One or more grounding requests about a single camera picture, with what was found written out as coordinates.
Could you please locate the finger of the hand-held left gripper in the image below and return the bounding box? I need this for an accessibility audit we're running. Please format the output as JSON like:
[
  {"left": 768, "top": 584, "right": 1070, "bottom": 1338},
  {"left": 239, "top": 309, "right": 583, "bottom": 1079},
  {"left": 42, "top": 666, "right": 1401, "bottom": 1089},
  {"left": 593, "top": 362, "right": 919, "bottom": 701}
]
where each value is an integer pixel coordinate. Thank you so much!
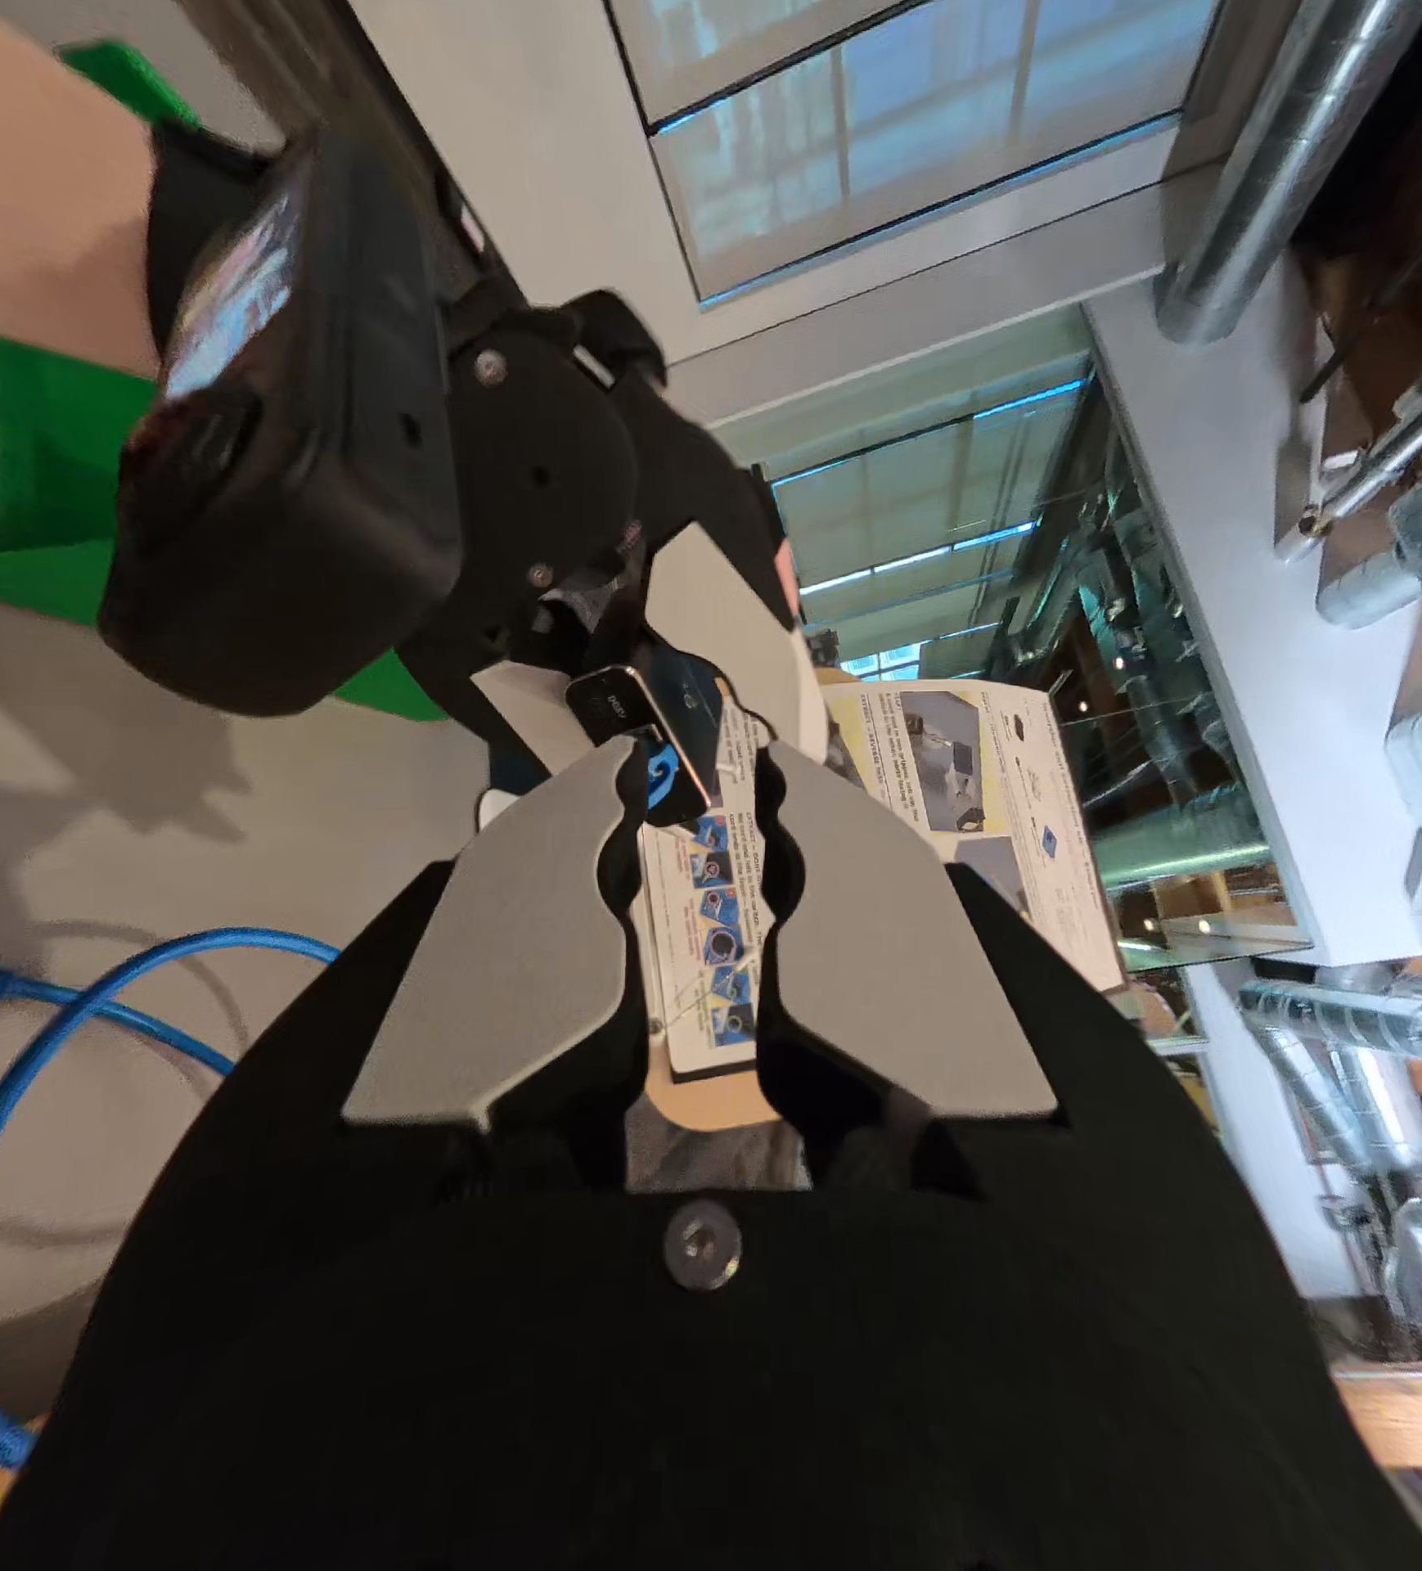
[
  {"left": 640, "top": 520, "right": 817, "bottom": 753},
  {"left": 468, "top": 663, "right": 621, "bottom": 786}
]

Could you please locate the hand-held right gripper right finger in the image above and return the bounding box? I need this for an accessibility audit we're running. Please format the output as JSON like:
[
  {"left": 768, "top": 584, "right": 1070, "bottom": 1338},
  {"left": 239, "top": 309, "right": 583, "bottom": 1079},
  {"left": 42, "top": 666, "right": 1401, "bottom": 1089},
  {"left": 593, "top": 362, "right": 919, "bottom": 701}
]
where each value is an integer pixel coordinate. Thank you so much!
[{"left": 755, "top": 740, "right": 1061, "bottom": 1189}]

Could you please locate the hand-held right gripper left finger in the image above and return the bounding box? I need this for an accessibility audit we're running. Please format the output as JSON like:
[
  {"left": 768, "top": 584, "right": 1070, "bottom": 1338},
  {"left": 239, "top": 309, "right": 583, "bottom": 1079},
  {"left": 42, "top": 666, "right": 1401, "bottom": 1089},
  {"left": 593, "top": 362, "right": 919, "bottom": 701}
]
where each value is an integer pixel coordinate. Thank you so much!
[{"left": 341, "top": 740, "right": 649, "bottom": 1192}]

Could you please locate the black ethernet splitter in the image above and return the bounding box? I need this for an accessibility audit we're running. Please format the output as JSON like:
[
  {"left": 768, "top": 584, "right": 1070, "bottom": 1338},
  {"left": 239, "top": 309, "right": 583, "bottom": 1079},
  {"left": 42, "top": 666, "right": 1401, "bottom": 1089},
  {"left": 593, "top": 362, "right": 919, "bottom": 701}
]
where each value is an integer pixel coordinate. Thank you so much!
[{"left": 563, "top": 650, "right": 747, "bottom": 827}]

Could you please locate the green plastic bin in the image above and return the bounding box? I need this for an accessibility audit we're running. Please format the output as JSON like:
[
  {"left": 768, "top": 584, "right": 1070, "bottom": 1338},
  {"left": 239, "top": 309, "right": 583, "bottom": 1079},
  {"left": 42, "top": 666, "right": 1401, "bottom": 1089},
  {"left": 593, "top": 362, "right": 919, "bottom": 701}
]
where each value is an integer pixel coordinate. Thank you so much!
[{"left": 0, "top": 42, "right": 455, "bottom": 725}]

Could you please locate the person's left forearm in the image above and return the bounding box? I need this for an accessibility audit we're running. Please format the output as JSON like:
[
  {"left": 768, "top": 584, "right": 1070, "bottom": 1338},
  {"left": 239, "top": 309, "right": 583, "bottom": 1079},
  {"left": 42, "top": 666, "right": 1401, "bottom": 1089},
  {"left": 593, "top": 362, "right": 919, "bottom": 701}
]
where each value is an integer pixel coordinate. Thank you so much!
[{"left": 0, "top": 0, "right": 162, "bottom": 384}]

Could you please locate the instruction sign board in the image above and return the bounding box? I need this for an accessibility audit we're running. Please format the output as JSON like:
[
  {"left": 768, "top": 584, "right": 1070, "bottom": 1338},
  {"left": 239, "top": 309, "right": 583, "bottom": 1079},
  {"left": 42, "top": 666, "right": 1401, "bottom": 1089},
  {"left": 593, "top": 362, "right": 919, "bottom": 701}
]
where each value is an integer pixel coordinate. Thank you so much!
[{"left": 637, "top": 668, "right": 1132, "bottom": 1136}]

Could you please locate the black smartwatch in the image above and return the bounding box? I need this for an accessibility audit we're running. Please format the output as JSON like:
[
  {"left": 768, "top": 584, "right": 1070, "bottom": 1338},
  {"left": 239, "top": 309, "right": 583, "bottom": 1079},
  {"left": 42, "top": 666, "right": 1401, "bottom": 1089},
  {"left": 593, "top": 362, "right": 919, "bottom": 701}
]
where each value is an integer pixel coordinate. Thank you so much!
[{"left": 146, "top": 122, "right": 291, "bottom": 301}]

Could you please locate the large paned window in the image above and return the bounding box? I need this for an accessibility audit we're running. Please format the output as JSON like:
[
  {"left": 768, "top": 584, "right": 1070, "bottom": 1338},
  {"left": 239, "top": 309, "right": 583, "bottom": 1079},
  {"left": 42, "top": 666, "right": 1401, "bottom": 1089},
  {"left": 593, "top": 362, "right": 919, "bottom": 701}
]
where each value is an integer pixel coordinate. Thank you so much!
[{"left": 606, "top": 0, "right": 1229, "bottom": 307}]

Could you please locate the silver round duct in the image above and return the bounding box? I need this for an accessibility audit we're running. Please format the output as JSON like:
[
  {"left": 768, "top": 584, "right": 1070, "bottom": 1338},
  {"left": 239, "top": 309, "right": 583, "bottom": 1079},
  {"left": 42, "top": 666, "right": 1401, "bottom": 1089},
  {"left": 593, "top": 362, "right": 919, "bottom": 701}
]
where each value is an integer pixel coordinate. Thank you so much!
[{"left": 1156, "top": 0, "right": 1422, "bottom": 348}]

